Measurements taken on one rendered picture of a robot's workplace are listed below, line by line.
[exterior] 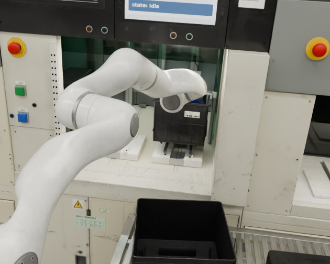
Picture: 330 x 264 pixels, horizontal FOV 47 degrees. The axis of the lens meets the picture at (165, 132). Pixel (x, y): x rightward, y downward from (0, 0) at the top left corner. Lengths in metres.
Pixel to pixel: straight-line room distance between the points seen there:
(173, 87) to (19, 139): 0.64
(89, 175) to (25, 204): 0.77
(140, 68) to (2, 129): 0.69
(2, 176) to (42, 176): 0.83
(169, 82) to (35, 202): 0.59
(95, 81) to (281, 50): 0.58
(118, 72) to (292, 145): 0.66
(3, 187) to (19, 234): 0.93
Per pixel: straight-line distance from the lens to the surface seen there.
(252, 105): 1.21
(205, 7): 1.20
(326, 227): 1.53
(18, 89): 1.41
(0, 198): 1.68
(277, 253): 1.23
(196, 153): 1.63
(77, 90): 0.96
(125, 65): 0.96
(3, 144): 1.54
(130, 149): 1.62
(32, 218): 0.75
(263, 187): 1.40
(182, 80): 1.19
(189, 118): 1.51
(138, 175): 1.50
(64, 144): 0.83
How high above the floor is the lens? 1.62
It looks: 23 degrees down
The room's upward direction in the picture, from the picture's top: 3 degrees clockwise
